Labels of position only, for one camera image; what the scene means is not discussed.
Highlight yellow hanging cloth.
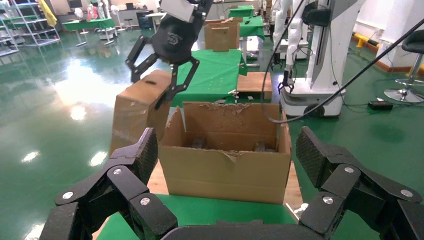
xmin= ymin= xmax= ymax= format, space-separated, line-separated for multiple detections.
xmin=38 ymin=0 xmax=58 ymax=28

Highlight white wheeled robot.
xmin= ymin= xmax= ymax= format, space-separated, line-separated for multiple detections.
xmin=278 ymin=0 xmax=367 ymax=119

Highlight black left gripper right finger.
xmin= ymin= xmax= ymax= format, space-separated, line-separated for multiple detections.
xmin=295 ymin=125 xmax=424 ymax=240

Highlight brown wooden board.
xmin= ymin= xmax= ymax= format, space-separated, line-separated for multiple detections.
xmin=236 ymin=71 xmax=274 ymax=101

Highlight small brown cardboard box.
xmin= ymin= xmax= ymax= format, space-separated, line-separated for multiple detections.
xmin=109 ymin=68 xmax=174 ymax=155

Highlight black chrome office stool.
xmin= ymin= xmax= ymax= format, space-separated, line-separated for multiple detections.
xmin=383 ymin=29 xmax=424 ymax=104

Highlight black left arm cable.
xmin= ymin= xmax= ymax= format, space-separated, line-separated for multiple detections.
xmin=260 ymin=0 xmax=424 ymax=124

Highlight yellow floor barrier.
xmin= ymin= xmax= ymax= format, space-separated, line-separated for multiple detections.
xmin=352 ymin=32 xmax=371 ymax=49

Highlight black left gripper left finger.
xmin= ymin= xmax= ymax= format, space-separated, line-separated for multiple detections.
xmin=39 ymin=127 xmax=178 ymax=240

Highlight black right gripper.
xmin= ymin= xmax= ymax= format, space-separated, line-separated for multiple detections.
xmin=125 ymin=15 xmax=201 ymax=110

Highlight white wire shelving rack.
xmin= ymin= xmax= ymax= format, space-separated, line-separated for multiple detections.
xmin=0 ymin=0 xmax=61 ymax=58

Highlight cardboard box with flap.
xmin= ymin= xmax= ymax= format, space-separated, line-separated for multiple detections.
xmin=203 ymin=18 xmax=241 ymax=53

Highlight black power brick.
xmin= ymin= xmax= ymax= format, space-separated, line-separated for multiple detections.
xmin=367 ymin=100 xmax=394 ymax=112

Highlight large open cardboard carton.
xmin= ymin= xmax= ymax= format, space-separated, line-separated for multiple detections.
xmin=158 ymin=101 xmax=293 ymax=205

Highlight black monitor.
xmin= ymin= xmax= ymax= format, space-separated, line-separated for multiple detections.
xmin=136 ymin=9 xmax=155 ymax=30

